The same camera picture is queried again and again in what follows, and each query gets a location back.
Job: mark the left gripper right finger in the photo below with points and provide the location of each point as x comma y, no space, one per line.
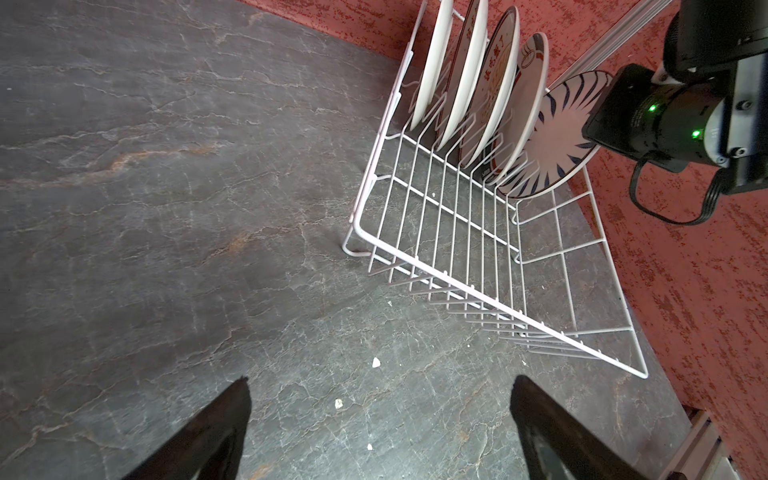
556,445

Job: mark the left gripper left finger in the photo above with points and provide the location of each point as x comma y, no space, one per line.
209,446

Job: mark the blue striped white plate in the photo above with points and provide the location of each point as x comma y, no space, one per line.
557,149

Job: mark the green red rimmed plate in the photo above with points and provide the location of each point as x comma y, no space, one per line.
523,106

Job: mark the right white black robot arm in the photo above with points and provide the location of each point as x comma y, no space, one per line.
712,109

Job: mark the white plate rearmost in rack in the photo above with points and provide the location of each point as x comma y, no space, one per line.
434,61

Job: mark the aluminium mounting rail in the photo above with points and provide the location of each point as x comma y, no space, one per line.
703,454

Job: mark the white wire dish rack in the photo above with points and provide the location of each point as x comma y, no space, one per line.
509,266

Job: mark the right aluminium corner post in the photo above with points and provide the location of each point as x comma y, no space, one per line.
630,24

